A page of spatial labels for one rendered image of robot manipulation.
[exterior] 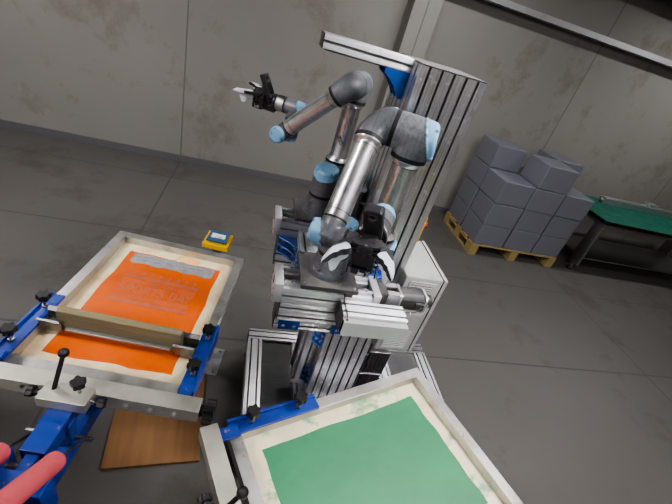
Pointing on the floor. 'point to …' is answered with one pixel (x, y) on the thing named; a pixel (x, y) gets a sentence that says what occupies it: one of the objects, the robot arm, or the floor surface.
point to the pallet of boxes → (517, 202)
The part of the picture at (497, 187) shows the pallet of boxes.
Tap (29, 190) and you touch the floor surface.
